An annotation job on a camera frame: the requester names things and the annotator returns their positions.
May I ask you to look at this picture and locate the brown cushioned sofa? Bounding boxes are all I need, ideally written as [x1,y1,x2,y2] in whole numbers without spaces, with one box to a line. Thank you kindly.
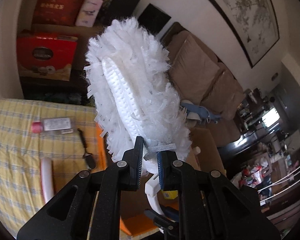
[160,22,245,147]

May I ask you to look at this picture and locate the white fluffy duster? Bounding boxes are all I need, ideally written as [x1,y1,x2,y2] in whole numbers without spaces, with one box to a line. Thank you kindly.
[85,17,191,213]

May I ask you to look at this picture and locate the framed ink painting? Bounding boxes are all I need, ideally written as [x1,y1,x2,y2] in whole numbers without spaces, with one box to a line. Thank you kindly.
[209,0,280,68]

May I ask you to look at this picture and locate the blue cloth on sofa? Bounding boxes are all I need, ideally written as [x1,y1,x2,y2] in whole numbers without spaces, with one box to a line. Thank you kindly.
[181,100,222,123]

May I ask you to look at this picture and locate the orange cardboard box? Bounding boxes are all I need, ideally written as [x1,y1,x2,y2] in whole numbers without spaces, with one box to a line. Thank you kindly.
[95,123,183,238]

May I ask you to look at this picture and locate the red lint brush white rim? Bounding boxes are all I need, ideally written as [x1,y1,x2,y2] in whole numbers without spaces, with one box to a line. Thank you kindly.
[40,158,55,204]

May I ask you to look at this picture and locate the black speaker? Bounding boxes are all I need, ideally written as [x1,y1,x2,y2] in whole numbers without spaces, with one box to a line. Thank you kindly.
[138,3,171,35]
[101,0,140,26]

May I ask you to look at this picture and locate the right black speaker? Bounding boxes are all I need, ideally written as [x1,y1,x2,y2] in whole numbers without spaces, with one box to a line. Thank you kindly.
[138,3,171,35]

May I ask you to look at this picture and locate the yellow checked bed cover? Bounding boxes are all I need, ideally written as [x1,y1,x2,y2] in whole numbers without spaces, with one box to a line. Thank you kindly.
[0,99,97,236]

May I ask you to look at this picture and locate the left black speaker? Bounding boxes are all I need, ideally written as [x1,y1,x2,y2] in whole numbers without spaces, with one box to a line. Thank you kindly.
[101,0,140,26]

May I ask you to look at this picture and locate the clear glitter bottle pink cap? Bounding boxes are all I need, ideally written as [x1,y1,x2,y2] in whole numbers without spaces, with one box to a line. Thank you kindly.
[31,117,75,134]

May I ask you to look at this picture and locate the brown cardboard box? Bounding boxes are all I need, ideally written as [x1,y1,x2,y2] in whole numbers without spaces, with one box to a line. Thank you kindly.
[190,128,226,176]

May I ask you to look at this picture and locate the red tea gift box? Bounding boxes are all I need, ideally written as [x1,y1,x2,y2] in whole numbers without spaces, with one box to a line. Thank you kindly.
[32,0,84,26]

